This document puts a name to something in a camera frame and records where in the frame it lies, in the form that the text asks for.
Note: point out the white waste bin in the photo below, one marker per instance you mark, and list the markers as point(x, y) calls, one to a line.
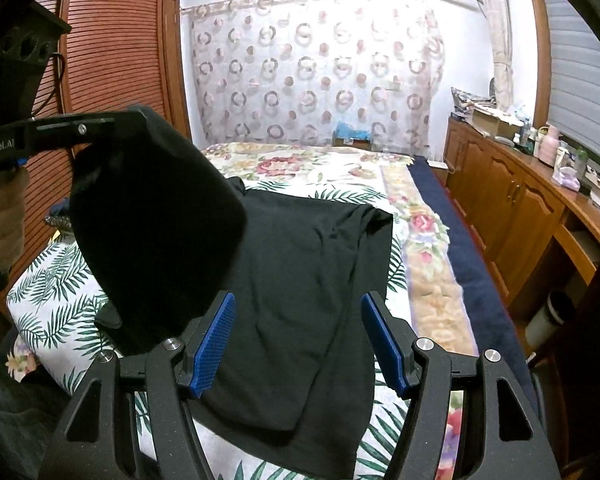
point(547, 320)

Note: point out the wooden sideboard cabinet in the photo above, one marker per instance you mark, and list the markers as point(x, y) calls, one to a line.
point(510, 210)

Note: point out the pink thermos jug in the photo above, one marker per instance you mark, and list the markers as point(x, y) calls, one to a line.
point(550, 146)

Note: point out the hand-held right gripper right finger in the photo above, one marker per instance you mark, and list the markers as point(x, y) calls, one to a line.
point(382, 345)

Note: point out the small brown cardboard box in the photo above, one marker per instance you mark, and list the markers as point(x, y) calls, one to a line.
point(352, 142)

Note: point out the blue plastic bag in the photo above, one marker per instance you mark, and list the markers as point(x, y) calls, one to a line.
point(354, 130)

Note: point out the tied beige curtain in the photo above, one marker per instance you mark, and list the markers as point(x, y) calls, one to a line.
point(497, 35)

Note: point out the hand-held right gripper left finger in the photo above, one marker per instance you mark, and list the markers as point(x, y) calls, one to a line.
point(215, 345)

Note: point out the wooden louvred wardrobe door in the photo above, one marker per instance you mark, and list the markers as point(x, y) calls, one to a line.
point(115, 50)

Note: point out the floral leaf print bedspread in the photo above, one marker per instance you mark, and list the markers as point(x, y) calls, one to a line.
point(305, 170)

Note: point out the black printed t-shirt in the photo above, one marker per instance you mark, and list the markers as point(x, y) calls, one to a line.
point(300, 270)

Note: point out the patterned fabric bag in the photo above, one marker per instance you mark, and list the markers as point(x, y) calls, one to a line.
point(467, 102)

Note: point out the purple tissue pack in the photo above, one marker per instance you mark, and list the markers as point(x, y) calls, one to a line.
point(567, 179)

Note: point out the person's left hand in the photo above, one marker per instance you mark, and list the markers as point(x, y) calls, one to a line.
point(2, 215)

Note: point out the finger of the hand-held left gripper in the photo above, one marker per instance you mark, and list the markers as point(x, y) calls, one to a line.
point(80, 127)

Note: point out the navy bed sheet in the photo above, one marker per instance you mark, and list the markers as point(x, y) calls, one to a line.
point(475, 270)

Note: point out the open cardboard box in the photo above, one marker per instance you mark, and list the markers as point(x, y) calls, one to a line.
point(495, 120)

